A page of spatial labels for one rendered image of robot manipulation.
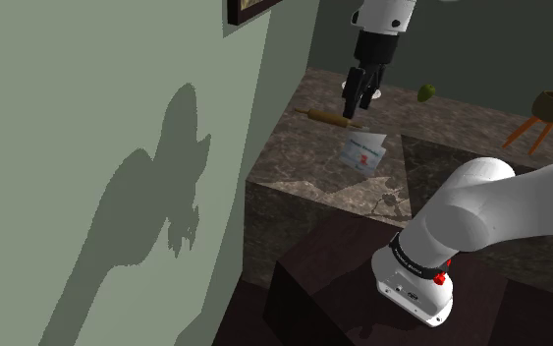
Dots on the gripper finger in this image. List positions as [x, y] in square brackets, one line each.
[351, 93]
[371, 91]

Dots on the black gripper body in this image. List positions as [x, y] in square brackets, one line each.
[375, 48]

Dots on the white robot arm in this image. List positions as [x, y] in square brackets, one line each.
[467, 211]

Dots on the small white plate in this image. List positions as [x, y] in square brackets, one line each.
[376, 94]

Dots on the wooden rolling pin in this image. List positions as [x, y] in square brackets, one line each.
[328, 118]

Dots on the white printed card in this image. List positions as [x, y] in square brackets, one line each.
[362, 153]

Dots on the dark robot stand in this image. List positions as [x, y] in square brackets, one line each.
[333, 268]

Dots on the dark framed wall picture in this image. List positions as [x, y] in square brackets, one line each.
[247, 10]

